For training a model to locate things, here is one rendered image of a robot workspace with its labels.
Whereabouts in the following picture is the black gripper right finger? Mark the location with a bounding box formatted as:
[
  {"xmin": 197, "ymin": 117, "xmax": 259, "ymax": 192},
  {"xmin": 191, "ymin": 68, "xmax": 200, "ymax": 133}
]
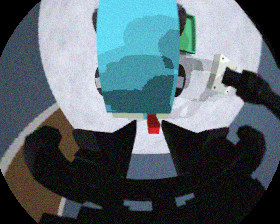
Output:
[{"xmin": 161, "ymin": 120, "xmax": 229, "ymax": 176}]

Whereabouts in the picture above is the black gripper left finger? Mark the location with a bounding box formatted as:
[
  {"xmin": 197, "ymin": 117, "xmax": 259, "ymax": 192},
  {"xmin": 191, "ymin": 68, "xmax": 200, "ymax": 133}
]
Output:
[{"xmin": 72, "ymin": 120, "xmax": 137, "ymax": 179}]

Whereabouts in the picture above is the green tray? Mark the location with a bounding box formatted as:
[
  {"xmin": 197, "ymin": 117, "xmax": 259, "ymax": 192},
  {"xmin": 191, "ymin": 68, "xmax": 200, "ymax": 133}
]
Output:
[
  {"xmin": 180, "ymin": 12, "xmax": 197, "ymax": 55},
  {"xmin": 180, "ymin": 18, "xmax": 192, "ymax": 51}
]

